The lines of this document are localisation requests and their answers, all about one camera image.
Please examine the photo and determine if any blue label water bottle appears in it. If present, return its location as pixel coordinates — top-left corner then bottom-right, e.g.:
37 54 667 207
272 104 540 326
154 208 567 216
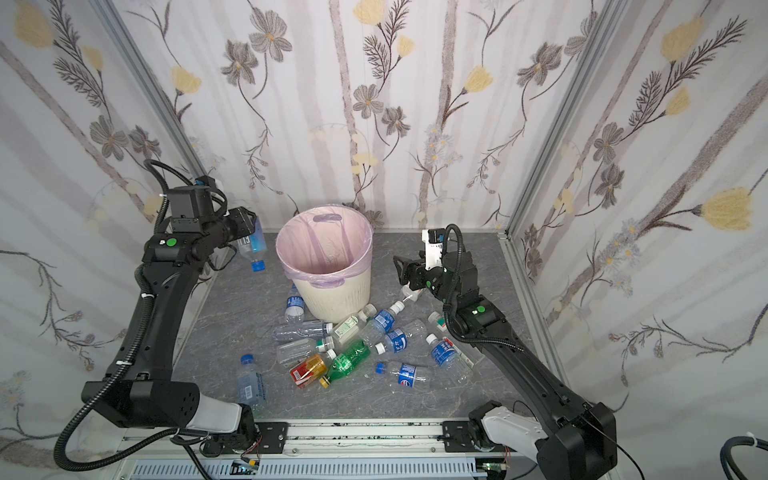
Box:
284 283 305 324
237 217 267 272

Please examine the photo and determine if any clear bottle green red label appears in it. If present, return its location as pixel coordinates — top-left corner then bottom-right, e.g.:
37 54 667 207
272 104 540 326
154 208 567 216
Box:
428 311 485 369

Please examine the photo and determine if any pepsi bottle white cap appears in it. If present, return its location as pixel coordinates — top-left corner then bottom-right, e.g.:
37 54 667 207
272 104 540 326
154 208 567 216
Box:
425 333 472 385

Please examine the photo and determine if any pepsi bottle blue cap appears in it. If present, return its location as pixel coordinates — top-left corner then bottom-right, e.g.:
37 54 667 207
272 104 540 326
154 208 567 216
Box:
374 361 434 390

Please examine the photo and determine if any clear bottle red white label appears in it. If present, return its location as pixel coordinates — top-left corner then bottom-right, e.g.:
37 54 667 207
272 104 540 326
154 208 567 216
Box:
401 285 427 303

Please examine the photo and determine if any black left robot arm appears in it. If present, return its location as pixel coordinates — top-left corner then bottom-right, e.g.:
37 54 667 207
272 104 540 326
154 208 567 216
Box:
53 159 261 472

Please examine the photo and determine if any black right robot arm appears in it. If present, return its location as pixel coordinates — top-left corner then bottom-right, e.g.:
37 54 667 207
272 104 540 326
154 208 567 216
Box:
393 224 619 479

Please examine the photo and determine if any pink bin liner bag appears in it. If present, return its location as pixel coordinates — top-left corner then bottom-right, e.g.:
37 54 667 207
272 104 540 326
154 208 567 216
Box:
275 205 373 289

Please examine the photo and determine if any cream plastic waste bin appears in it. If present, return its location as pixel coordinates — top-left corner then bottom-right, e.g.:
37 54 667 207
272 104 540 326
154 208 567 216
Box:
276 206 374 324

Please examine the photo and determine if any small blue label bottle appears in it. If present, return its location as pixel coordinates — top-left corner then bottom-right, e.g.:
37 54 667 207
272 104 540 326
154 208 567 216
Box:
374 320 427 355

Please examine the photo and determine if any blue label bottle white cap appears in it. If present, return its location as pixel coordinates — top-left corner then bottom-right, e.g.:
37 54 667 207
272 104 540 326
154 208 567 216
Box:
360 301 405 347

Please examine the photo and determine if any white green label bottle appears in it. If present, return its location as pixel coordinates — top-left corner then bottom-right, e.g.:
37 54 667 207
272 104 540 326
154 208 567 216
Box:
332 304 377 348

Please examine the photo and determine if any upright blue label water bottle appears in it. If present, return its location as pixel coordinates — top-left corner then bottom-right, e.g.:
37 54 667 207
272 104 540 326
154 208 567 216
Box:
284 283 305 324

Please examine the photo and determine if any green bottle lying centre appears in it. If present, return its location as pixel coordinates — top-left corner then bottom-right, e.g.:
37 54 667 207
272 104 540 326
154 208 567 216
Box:
319 340 370 389

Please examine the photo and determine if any clear bottle lying left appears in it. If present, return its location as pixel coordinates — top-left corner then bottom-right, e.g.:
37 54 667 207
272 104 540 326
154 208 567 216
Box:
273 320 334 343

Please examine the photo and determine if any clear bottle green cap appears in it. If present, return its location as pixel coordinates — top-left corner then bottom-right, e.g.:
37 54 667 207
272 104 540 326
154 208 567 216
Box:
276 336 334 367

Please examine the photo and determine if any red yellow drink bottle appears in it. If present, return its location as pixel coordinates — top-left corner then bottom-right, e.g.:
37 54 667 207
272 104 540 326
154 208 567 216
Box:
289 354 328 388

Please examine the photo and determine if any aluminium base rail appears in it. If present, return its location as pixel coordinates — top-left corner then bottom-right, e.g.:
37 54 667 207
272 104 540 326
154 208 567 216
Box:
115 419 547 479

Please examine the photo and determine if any white slotted cable duct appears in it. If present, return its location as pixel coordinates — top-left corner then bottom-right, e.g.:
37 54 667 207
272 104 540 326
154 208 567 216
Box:
128 458 487 480

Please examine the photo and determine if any black cable bottom right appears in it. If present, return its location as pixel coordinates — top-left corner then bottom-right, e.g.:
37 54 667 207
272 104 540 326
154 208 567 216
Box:
719 433 768 480

